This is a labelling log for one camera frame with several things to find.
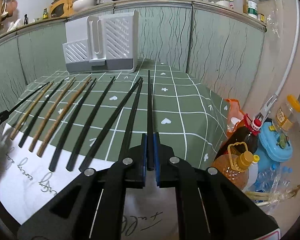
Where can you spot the yellow microwave oven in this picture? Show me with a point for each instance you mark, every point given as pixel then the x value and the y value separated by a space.
pixel 61 8

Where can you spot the yellow lid glass jar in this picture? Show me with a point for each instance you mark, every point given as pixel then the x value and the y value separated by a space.
pixel 285 116

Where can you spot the orange plastic bag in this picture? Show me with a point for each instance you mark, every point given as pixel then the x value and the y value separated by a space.
pixel 235 117

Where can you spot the light blue plastic toy box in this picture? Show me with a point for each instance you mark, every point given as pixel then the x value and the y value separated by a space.
pixel 272 147

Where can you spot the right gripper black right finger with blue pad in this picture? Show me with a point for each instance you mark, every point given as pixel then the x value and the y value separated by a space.
pixel 209 206

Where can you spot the white rice cooker pot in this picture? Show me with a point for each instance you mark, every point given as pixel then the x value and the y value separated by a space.
pixel 80 5

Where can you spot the small green glass bottle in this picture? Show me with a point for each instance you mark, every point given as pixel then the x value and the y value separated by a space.
pixel 45 14

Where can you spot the green label plastic bottle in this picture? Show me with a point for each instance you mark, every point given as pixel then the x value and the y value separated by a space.
pixel 252 8

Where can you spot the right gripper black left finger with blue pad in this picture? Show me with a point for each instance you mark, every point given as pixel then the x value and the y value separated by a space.
pixel 92 205

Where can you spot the white grey utensil holder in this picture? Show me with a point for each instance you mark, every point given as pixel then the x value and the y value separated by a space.
pixel 106 43

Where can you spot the dark soy sauce bottle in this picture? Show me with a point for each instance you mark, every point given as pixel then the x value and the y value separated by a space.
pixel 247 133

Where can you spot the thin black chopstick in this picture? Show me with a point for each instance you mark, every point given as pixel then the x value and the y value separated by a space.
pixel 26 97

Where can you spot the yellow cooking oil jug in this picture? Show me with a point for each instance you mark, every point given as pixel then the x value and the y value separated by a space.
pixel 237 164

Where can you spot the green checkered tablecloth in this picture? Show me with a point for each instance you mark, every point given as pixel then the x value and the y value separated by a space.
pixel 188 116

